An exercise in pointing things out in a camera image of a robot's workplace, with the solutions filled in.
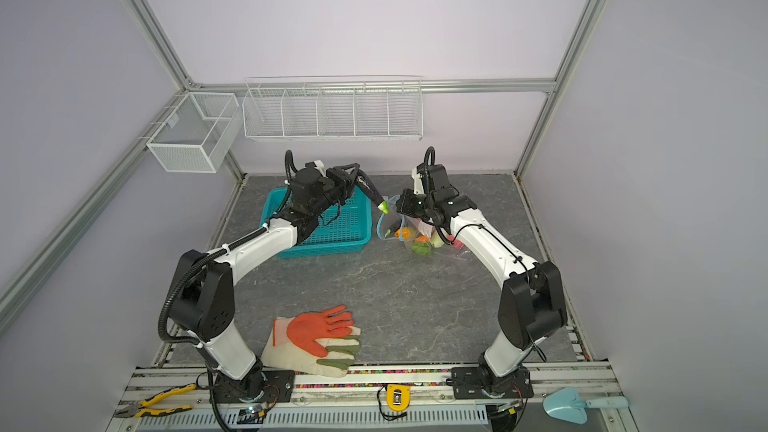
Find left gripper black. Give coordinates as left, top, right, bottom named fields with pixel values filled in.
left=311, top=164, right=361, bottom=217

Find dark toy eggplant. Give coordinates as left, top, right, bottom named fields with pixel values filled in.
left=383, top=223, right=402, bottom=240
left=355, top=169, right=389, bottom=215

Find clear zip top bag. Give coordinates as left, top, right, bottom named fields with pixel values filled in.
left=376, top=195, right=469, bottom=259

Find yellow green toy corn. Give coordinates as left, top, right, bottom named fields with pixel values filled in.
left=395, top=227, right=418, bottom=241

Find teal plastic basket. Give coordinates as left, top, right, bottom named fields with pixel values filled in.
left=243, top=188, right=372, bottom=259

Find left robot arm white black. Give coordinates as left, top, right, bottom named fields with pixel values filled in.
left=158, top=152, right=384, bottom=400

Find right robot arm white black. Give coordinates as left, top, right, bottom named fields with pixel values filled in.
left=396, top=146, right=568, bottom=399

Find white mesh box basket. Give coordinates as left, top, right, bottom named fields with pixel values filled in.
left=147, top=92, right=243, bottom=173

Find green striped work glove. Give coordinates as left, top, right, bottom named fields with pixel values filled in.
left=261, top=321, right=361, bottom=378

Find yellow tape measure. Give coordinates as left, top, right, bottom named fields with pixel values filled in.
left=376, top=383, right=411, bottom=422

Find teal plastic scoop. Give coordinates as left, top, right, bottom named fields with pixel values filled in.
left=542, top=387, right=630, bottom=425

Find yellow black pliers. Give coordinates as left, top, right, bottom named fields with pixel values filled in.
left=113, top=383, right=197, bottom=418

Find white wire shelf basket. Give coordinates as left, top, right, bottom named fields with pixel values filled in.
left=242, top=75, right=424, bottom=141

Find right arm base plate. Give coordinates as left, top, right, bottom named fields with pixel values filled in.
left=448, top=365, right=534, bottom=400

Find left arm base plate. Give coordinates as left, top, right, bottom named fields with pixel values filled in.
left=213, top=369, right=296, bottom=404

